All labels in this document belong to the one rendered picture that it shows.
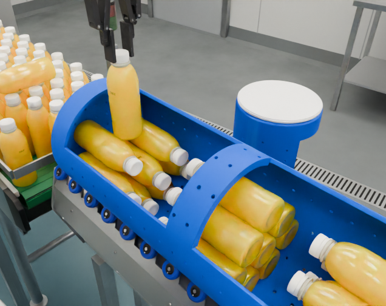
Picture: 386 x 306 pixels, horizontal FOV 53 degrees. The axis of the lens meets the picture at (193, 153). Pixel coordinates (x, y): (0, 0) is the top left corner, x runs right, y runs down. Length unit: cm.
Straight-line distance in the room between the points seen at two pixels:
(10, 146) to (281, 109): 80
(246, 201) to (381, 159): 240
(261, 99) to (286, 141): 17
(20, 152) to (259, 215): 71
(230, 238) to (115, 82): 40
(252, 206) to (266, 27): 392
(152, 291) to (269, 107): 66
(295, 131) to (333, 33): 306
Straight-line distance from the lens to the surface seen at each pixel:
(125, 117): 88
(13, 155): 114
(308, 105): 130
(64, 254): 220
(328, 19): 422
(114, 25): 150
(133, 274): 97
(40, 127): 122
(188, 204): 66
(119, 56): 83
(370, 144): 316
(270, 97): 131
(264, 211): 67
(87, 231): 108
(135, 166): 85
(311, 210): 83
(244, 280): 74
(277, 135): 122
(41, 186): 121
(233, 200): 70
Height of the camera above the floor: 165
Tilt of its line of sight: 37 degrees down
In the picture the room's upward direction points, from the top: 1 degrees clockwise
